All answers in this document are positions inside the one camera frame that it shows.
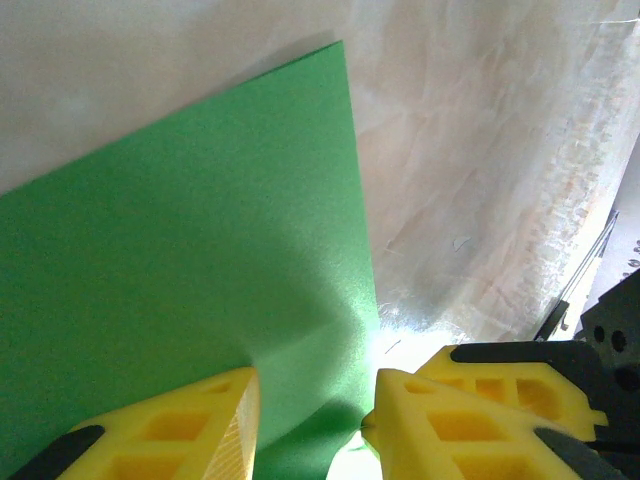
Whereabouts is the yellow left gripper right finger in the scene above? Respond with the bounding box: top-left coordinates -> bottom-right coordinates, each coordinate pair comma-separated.
362,368 -> 631,480

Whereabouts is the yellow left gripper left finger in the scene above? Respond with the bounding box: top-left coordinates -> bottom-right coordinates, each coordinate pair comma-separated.
9,367 -> 262,480

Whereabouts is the green square paper sheet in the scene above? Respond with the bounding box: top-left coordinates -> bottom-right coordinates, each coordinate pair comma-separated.
0,39 -> 380,480

